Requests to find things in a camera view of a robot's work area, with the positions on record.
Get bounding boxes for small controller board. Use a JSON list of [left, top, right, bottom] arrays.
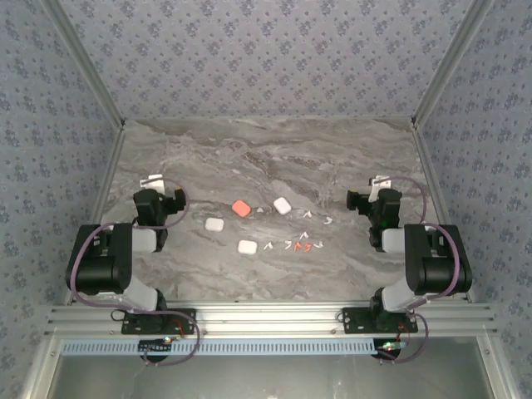
[[376, 339, 407, 359], [138, 337, 175, 355]]

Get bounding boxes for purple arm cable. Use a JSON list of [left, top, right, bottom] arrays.
[[68, 177, 203, 367], [373, 175, 463, 366]]

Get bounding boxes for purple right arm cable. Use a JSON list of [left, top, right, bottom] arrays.
[[373, 175, 463, 366]]

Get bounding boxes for aluminium side rail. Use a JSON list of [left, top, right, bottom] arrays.
[[410, 120, 475, 303], [64, 124, 128, 307]]

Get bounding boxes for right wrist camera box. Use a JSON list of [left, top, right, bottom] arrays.
[[367, 174, 392, 200]]

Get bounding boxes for grey metal sheet panel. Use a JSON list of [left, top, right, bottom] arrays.
[[49, 338, 495, 399]]

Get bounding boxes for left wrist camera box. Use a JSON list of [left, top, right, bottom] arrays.
[[140, 174, 165, 195]]

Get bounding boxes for aluminium lower frame leg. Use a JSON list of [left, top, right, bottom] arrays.
[[20, 336, 63, 399], [477, 336, 515, 399]]

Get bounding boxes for aluminium mounting rail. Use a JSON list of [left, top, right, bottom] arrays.
[[44, 302, 499, 336]]

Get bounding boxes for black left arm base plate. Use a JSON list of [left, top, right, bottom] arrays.
[[121, 308, 197, 336]]

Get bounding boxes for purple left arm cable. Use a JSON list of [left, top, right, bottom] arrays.
[[68, 177, 203, 367]]

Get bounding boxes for aluminium corner post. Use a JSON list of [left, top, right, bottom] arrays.
[[43, 0, 126, 131], [410, 0, 496, 131]]

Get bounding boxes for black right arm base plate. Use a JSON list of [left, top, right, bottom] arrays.
[[341, 307, 419, 335]]

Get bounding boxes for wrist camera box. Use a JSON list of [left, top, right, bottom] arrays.
[[367, 174, 392, 200], [140, 174, 165, 195]]

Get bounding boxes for white slotted cable duct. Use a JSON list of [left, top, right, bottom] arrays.
[[61, 338, 402, 357]]

